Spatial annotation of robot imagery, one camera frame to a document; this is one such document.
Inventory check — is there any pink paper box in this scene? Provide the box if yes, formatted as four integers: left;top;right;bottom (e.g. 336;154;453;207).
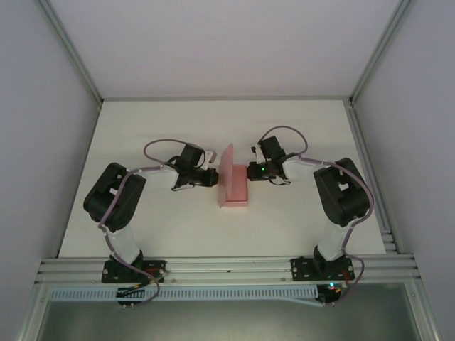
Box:
217;142;250;210

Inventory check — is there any grey metal panel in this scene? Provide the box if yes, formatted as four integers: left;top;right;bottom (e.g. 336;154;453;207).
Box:
35;282;439;341

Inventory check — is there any aluminium frame crossbar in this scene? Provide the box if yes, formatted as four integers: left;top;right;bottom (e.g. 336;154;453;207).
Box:
101;94;353;102

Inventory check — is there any aluminium mounting rail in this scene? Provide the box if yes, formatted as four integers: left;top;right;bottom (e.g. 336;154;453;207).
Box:
35;252;419;285

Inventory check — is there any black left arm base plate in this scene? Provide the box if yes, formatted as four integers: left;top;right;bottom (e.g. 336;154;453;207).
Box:
101;259;168;284

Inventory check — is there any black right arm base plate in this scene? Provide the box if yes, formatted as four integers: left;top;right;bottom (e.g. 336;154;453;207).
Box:
290;256;355;282

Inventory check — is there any aluminium side rail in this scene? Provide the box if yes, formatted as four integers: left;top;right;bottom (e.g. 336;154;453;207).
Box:
348;101;400;255

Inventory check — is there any white slotted cable duct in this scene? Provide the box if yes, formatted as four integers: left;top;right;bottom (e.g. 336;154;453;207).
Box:
48;286;319;303

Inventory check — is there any black right connector bracket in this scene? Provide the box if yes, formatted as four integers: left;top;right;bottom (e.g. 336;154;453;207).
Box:
317;283;344;307

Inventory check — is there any black connector bracket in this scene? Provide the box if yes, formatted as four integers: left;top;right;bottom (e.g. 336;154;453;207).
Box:
317;283;344;307
116;286;145;310

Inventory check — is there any aluminium frame post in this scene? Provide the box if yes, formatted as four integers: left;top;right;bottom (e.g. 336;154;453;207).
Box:
349;0;415;107
44;0;105;107

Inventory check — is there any black left connector bracket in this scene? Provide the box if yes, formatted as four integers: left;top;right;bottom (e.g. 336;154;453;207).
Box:
116;286;145;310

